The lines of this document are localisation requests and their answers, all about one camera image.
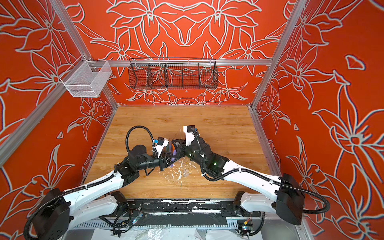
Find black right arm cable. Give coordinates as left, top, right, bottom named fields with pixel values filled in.
left=193, top=127, right=331, bottom=214

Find aluminium corner frame post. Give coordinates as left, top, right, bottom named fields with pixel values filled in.
left=49, top=0, right=119, bottom=109

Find right aluminium frame post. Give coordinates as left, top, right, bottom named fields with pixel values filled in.
left=251, top=0, right=307, bottom=110

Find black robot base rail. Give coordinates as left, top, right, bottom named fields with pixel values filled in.
left=128, top=199, right=262, bottom=228

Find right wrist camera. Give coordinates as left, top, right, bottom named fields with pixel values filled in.
left=183, top=125, right=196, bottom=147

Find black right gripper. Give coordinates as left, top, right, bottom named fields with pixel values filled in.
left=169, top=139, right=208, bottom=170

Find white mesh basket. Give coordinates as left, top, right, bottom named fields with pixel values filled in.
left=60, top=61, right=112, bottom=98

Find black wire basket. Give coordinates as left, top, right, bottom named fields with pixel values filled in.
left=128, top=58, right=219, bottom=90

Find purple highlighter pen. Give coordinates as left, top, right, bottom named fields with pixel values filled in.
left=169, top=154, right=176, bottom=167

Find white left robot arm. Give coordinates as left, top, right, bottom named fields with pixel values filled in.
left=23, top=145, right=172, bottom=240

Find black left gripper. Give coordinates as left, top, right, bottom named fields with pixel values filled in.
left=136, top=149, right=177, bottom=171

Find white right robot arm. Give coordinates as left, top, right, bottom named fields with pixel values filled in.
left=172, top=139, right=305, bottom=226

